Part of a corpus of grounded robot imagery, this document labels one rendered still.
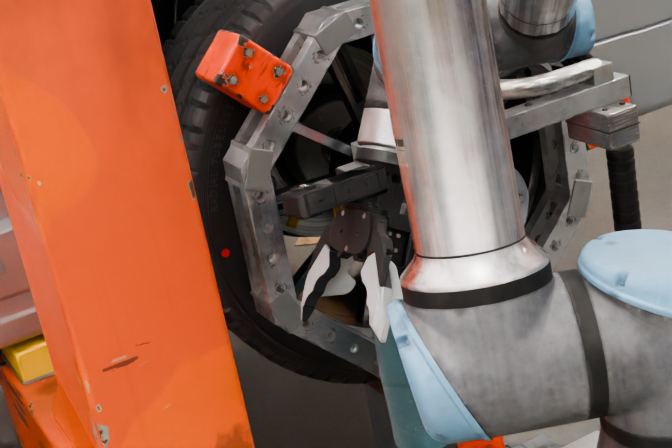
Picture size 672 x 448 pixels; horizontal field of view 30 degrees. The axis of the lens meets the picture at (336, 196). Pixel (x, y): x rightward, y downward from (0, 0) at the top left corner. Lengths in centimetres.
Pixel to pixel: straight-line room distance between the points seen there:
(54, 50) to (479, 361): 51
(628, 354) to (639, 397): 4
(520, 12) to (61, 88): 44
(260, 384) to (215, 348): 183
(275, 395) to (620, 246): 216
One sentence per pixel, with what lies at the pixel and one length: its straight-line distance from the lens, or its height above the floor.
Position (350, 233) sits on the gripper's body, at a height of 96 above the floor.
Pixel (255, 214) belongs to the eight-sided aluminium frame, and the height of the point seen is 90.
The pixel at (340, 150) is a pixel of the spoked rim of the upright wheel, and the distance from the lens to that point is 179.
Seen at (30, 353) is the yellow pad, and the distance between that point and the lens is 183.
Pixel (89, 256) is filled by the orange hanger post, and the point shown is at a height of 103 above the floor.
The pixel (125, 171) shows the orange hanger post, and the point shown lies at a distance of 123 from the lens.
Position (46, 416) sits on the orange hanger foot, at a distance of 175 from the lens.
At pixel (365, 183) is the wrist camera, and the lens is 132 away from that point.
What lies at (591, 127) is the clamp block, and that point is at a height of 93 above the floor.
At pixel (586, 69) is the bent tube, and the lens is 163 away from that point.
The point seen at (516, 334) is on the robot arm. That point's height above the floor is 102.
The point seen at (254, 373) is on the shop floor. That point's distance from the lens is 321.
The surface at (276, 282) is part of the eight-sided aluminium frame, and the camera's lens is 167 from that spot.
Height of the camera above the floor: 145
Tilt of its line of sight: 20 degrees down
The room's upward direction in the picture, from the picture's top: 11 degrees counter-clockwise
